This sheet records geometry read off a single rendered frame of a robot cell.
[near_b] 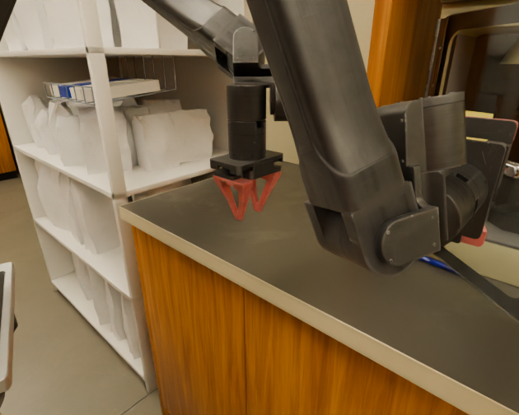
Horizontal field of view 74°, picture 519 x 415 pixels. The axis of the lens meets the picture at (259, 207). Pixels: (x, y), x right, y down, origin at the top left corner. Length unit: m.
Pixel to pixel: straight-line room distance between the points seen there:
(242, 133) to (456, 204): 0.30
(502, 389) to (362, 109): 0.43
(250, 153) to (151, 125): 0.93
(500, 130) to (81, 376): 1.82
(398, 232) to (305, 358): 0.51
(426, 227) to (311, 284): 0.40
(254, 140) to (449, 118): 0.28
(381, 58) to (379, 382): 0.54
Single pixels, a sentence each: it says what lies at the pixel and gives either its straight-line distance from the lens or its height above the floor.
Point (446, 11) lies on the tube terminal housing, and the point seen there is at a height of 1.40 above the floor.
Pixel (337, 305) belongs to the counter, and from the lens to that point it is 0.62.
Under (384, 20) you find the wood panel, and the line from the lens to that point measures 0.68.
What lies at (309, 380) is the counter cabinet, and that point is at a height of 0.74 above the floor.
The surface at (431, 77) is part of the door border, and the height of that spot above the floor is 1.29.
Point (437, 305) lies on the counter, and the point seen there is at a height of 0.94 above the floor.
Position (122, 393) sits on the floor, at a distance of 1.79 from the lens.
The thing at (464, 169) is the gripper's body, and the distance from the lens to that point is 0.39.
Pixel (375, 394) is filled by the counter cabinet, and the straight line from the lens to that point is 0.69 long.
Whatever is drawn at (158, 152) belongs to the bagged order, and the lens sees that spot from 1.42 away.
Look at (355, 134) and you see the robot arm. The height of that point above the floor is 1.27.
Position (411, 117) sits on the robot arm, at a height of 1.28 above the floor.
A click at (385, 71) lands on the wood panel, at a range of 0.68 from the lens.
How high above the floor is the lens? 1.32
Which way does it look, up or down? 23 degrees down
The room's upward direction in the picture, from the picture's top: straight up
